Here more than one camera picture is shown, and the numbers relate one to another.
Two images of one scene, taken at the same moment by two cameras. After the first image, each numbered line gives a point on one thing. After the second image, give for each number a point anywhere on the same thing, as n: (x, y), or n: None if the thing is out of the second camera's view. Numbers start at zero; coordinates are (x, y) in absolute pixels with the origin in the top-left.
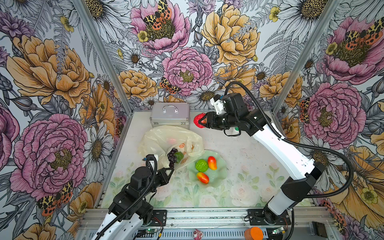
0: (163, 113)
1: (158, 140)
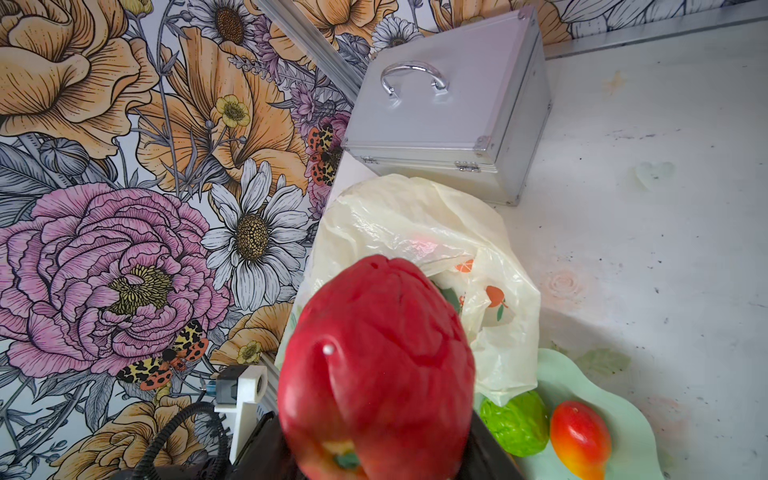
0: (465, 107)
1: (459, 236)
